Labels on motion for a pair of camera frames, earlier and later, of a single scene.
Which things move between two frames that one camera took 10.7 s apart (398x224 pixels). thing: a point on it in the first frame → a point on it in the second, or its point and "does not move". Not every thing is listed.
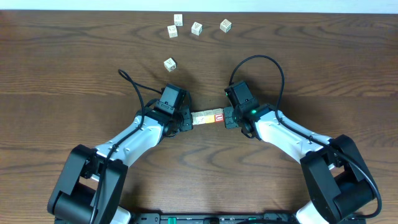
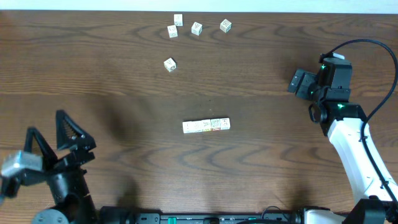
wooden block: (198, 117) → (196, 126)
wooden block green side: (196, 28) does not move
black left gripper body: (185, 119) → (61, 162)
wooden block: (225, 25) does not move
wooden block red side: (219, 115) → (215, 124)
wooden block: (172, 31) does not move
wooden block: (170, 65) does not move
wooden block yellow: (209, 116) → (206, 125)
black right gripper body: (231, 117) → (308, 88)
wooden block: (178, 19) does not move
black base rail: (276, 218) does not move
